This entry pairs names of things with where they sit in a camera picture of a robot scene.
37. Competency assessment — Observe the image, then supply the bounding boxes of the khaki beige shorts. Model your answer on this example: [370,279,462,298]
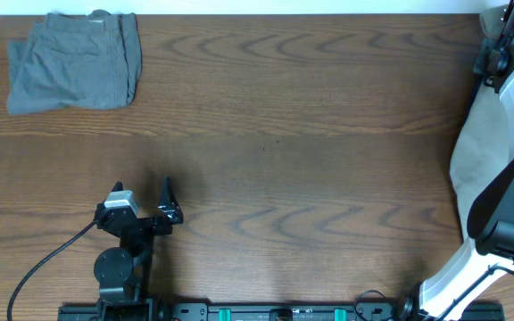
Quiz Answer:
[449,1,514,245]

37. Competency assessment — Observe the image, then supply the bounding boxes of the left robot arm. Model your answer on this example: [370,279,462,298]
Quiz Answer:
[93,176,183,320]

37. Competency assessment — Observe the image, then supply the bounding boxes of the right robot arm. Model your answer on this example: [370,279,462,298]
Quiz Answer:
[394,1,514,320]

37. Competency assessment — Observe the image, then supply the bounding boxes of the folded grey shorts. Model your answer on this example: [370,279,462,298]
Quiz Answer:
[7,10,142,115]

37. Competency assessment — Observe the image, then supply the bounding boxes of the left black cable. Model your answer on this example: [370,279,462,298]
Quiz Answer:
[6,220,100,321]

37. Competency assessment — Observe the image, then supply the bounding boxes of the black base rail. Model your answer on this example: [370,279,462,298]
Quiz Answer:
[57,292,507,321]

